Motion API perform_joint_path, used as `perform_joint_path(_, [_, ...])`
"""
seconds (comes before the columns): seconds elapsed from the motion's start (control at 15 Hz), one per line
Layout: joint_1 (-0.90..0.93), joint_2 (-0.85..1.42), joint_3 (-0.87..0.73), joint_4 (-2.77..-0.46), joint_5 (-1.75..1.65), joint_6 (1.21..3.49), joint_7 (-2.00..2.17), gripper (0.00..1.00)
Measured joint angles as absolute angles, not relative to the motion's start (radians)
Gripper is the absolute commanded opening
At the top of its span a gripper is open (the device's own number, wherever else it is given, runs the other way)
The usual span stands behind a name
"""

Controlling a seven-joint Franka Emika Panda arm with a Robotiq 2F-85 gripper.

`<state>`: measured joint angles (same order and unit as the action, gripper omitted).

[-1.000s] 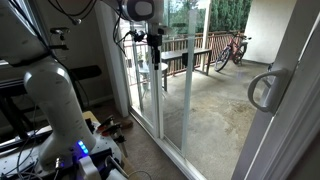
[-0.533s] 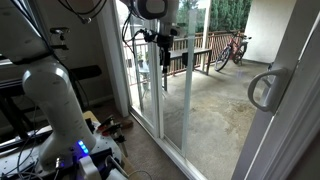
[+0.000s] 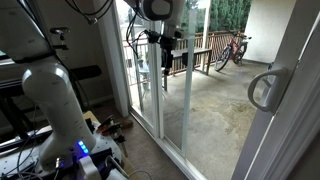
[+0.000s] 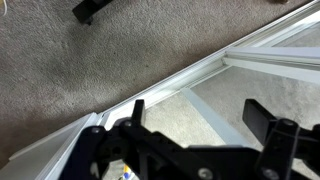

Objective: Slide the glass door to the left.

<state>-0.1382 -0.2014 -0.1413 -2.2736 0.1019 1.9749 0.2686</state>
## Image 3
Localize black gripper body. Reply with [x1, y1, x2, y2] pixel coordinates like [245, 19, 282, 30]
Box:
[159, 34, 178, 52]

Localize white loop door handle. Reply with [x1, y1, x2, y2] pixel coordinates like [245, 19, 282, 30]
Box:
[247, 65, 293, 115]

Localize white framed sliding glass door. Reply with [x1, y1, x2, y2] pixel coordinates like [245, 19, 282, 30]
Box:
[155, 0, 320, 180]

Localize fixed glass door panel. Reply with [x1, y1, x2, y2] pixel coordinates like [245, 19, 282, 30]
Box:
[113, 0, 165, 139]

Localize small patio table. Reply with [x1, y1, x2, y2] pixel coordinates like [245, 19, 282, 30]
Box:
[135, 49, 152, 101]

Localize red bicycle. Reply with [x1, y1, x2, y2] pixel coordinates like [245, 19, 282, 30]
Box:
[213, 30, 253, 73]

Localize green trees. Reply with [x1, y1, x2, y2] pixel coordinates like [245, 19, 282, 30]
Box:
[179, 0, 253, 34]

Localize brown floor item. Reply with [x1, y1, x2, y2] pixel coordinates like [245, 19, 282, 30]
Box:
[119, 117, 135, 130]

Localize black padded bench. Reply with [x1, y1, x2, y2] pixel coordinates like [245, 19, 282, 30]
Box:
[63, 64, 103, 83]

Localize red black clamp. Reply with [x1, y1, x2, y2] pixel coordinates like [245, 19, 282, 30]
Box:
[97, 114, 117, 132]
[101, 122, 130, 158]

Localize white control box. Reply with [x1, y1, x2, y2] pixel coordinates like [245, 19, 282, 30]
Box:
[77, 154, 129, 180]

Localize white framed indoor window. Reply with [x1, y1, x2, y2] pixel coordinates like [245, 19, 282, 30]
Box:
[0, 49, 17, 66]

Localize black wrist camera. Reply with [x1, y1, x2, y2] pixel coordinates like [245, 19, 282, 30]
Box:
[144, 29, 162, 45]

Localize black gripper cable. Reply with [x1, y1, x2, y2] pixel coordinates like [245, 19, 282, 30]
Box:
[124, 9, 149, 62]

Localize white porch post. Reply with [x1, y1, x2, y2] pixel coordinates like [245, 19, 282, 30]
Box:
[200, 0, 213, 51]

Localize white door frame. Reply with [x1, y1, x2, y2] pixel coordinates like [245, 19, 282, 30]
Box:
[92, 0, 208, 180]

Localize black cable with connector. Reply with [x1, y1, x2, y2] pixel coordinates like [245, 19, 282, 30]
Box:
[64, 0, 115, 26]

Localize black camera on stand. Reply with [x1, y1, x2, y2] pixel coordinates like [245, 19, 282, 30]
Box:
[49, 26, 72, 52]

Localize grey base cables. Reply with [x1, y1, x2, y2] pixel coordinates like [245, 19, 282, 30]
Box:
[0, 126, 46, 180]

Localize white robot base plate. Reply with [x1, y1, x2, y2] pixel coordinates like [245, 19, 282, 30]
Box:
[0, 118, 124, 180]

